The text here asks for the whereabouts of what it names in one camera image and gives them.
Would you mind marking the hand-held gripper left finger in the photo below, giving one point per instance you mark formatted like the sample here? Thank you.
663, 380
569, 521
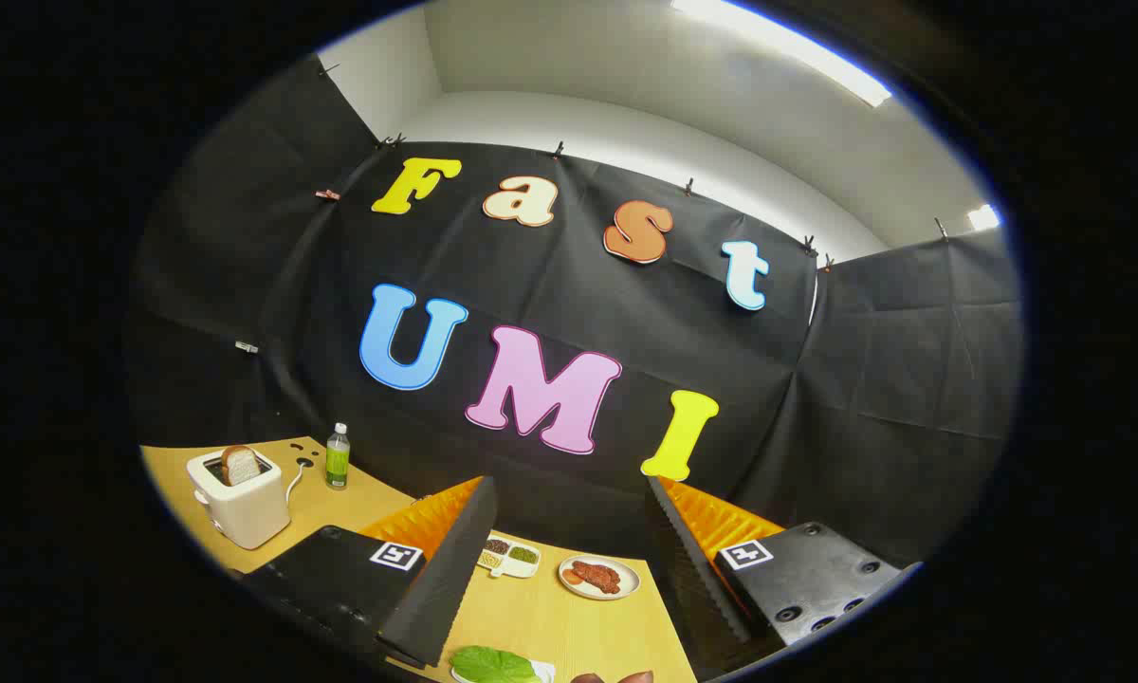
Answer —
455, 560

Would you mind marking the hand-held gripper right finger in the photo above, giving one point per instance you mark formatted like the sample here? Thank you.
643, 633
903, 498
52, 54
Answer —
688, 569

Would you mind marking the green lettuce leaf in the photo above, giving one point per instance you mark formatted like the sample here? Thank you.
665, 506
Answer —
493, 666

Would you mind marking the plain toast bread slice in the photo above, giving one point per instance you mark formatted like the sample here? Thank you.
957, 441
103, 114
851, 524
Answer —
241, 466

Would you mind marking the white divided bean dish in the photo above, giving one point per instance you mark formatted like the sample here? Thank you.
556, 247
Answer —
512, 558

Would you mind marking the round white meat plate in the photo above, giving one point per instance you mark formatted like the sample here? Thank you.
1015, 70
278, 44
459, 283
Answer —
626, 583

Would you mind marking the brown cooked meat piece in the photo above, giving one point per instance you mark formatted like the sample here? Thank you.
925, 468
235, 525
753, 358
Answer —
597, 575

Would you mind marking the dark red food piece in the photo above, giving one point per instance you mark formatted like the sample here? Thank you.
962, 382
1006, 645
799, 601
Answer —
616, 677

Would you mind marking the white squarish plate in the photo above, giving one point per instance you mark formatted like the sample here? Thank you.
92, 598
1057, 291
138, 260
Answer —
545, 672

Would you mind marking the green label plastic bottle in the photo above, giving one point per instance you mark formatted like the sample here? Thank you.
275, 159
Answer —
338, 463

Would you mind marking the white toaster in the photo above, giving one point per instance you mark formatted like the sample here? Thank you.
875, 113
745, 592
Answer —
247, 512

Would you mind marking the black backdrop cloth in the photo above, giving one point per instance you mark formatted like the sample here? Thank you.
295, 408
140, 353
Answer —
550, 285

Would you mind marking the small ceiling light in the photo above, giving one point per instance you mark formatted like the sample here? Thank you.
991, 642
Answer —
983, 217

